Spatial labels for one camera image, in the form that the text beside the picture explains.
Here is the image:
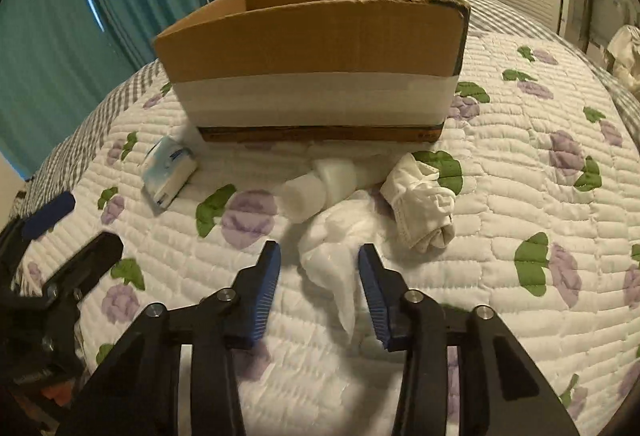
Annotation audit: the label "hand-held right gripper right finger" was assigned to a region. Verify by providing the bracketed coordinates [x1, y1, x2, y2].
[358, 243, 581, 436]

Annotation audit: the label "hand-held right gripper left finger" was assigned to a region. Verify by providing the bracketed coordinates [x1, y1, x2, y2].
[60, 240, 282, 436]

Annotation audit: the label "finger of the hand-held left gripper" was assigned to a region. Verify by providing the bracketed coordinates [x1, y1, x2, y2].
[42, 231, 125, 317]
[0, 192, 77, 277]

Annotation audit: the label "white cloth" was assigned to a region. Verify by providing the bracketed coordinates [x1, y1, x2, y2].
[297, 189, 401, 336]

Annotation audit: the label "brown cardboard box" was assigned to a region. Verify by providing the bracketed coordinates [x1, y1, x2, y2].
[152, 0, 472, 143]

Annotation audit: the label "rolled white socks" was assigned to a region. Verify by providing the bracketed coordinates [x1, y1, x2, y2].
[379, 152, 457, 253]

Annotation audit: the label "white blue tissue packet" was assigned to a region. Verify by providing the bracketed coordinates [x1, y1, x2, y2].
[140, 135, 199, 210]

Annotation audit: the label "teal curtain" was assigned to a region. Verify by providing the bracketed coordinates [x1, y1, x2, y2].
[0, 0, 217, 181]

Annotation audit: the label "floral quilted bed cover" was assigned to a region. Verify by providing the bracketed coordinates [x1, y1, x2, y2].
[9, 0, 640, 436]

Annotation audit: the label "cream cloth pile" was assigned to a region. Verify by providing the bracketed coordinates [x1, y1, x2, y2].
[604, 23, 640, 98]

